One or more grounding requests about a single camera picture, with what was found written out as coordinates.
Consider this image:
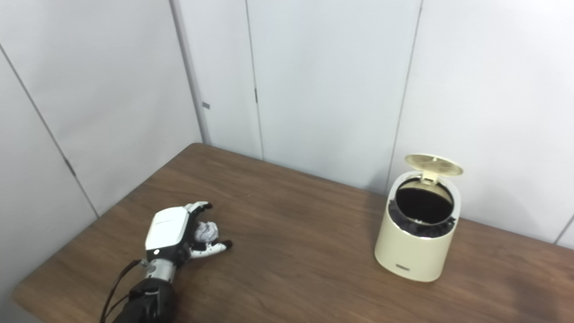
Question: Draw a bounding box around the white paper ball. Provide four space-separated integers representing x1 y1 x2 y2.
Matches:
196 221 219 243

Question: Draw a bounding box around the gray wall corner post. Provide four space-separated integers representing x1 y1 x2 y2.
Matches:
170 0 211 145

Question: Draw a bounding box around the black bin liner bag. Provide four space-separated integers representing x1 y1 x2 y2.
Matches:
388 200 457 238

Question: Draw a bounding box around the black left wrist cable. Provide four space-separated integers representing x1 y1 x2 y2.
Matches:
100 259 148 323

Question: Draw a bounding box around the cream-colored desktop bin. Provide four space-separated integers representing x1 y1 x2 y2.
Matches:
374 168 461 283

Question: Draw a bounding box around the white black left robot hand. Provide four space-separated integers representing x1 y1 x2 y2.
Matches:
145 201 233 270

